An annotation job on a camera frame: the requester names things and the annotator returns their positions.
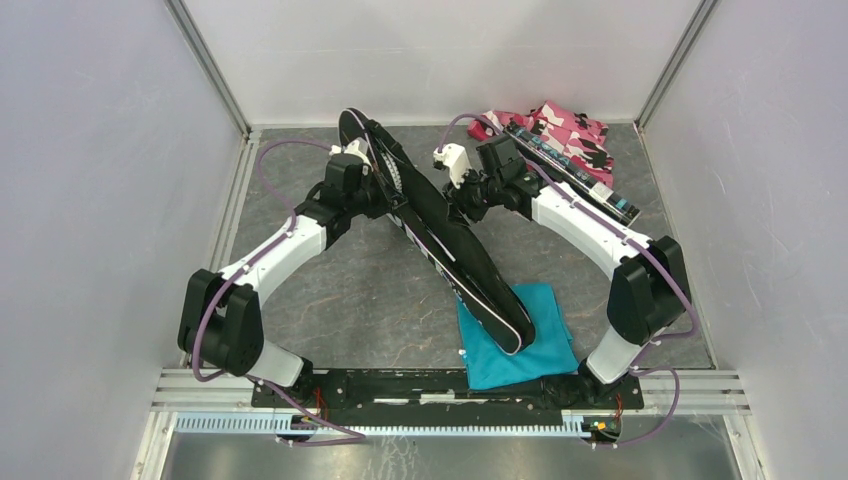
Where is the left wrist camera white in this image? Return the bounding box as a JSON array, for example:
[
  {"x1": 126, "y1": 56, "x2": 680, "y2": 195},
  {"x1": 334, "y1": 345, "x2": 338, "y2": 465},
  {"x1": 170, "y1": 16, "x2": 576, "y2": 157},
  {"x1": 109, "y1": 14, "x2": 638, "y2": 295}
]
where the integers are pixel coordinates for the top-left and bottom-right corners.
[{"x1": 330, "y1": 138, "x2": 374, "y2": 167}]

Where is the black racket cover bag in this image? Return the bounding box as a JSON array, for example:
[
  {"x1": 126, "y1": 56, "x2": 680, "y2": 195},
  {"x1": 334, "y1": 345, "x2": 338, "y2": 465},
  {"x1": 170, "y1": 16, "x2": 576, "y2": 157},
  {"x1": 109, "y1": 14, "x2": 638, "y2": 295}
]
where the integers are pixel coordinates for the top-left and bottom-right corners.
[{"x1": 338, "y1": 107, "x2": 536, "y2": 355}]

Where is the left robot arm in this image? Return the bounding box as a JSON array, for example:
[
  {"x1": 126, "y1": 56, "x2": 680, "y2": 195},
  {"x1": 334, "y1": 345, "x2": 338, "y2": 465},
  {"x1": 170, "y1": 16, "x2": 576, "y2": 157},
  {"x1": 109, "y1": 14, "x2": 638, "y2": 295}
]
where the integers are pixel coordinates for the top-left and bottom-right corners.
[{"x1": 177, "y1": 153, "x2": 387, "y2": 408}]

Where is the slotted cable duct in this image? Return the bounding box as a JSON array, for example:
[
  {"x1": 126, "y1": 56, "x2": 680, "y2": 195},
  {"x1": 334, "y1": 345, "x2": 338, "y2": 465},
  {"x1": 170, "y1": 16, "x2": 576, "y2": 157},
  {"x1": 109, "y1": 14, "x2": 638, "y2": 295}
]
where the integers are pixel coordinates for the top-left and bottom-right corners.
[{"x1": 174, "y1": 412, "x2": 590, "y2": 439}]

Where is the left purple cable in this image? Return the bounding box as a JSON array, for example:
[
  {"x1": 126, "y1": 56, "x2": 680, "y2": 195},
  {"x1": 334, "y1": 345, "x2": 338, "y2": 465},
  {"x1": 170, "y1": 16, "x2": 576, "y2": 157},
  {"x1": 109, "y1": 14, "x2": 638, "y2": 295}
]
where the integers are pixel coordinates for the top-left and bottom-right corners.
[{"x1": 190, "y1": 139, "x2": 369, "y2": 446}]

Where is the pink camouflage bag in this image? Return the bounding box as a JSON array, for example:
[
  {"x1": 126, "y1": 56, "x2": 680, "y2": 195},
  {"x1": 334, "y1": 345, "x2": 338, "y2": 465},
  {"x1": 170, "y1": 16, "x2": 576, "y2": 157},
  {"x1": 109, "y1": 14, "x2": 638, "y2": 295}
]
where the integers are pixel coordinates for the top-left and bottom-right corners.
[{"x1": 482, "y1": 101, "x2": 614, "y2": 188}]

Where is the purple cable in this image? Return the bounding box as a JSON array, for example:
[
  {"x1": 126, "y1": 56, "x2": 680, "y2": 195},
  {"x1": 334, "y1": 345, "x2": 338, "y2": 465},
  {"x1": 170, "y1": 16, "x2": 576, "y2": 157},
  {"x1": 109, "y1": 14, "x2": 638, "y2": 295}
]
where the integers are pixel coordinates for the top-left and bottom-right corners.
[
  {"x1": 437, "y1": 112, "x2": 701, "y2": 448},
  {"x1": 190, "y1": 139, "x2": 369, "y2": 446}
]

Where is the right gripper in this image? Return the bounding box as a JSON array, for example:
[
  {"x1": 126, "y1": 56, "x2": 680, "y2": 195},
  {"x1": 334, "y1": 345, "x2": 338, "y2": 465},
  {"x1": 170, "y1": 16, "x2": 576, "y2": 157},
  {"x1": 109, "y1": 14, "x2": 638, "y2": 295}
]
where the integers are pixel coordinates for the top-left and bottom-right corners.
[{"x1": 441, "y1": 167, "x2": 502, "y2": 228}]

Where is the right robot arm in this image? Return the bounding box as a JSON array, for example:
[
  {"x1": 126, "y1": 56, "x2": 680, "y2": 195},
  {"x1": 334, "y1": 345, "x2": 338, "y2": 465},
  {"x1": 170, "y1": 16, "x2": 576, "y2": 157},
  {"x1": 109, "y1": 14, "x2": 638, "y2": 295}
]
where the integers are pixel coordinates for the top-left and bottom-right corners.
[{"x1": 433, "y1": 135, "x2": 699, "y2": 408}]

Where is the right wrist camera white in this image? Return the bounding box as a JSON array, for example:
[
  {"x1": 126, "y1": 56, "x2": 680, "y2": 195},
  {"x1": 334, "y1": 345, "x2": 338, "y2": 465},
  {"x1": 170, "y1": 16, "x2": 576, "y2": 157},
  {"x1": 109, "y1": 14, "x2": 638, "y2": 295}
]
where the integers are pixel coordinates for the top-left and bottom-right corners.
[{"x1": 433, "y1": 143, "x2": 472, "y2": 189}]

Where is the black shuttlecock tube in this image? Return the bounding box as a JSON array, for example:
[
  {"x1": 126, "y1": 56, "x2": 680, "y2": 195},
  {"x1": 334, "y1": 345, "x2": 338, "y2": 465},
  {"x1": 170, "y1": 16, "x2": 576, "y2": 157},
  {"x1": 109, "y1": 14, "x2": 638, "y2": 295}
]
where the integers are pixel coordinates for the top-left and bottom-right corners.
[{"x1": 503, "y1": 122, "x2": 641, "y2": 227}]

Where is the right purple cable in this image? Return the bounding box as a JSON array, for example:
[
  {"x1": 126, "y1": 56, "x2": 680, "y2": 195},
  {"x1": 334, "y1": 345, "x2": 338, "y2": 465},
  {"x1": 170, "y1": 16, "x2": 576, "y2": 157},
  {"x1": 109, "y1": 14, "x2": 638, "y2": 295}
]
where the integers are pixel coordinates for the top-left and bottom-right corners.
[{"x1": 437, "y1": 112, "x2": 701, "y2": 448}]

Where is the teal folded cloth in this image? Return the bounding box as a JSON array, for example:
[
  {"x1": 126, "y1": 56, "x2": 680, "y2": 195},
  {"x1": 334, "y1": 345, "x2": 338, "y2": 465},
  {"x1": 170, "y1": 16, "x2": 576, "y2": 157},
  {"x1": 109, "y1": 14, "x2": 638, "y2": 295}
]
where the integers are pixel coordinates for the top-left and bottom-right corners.
[{"x1": 457, "y1": 283, "x2": 579, "y2": 390}]

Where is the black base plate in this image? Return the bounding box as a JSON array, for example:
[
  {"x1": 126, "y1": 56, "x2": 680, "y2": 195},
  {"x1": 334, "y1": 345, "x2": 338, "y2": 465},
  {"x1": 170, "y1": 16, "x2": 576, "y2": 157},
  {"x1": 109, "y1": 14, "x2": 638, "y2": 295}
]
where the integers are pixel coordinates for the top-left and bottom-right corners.
[{"x1": 285, "y1": 368, "x2": 645, "y2": 427}]

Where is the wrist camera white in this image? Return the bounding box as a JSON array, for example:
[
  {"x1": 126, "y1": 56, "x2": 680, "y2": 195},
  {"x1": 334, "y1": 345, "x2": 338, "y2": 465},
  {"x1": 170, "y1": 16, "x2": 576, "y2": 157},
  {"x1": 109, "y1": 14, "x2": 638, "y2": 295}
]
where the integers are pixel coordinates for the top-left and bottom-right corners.
[
  {"x1": 433, "y1": 143, "x2": 472, "y2": 189},
  {"x1": 330, "y1": 138, "x2": 374, "y2": 167}
]

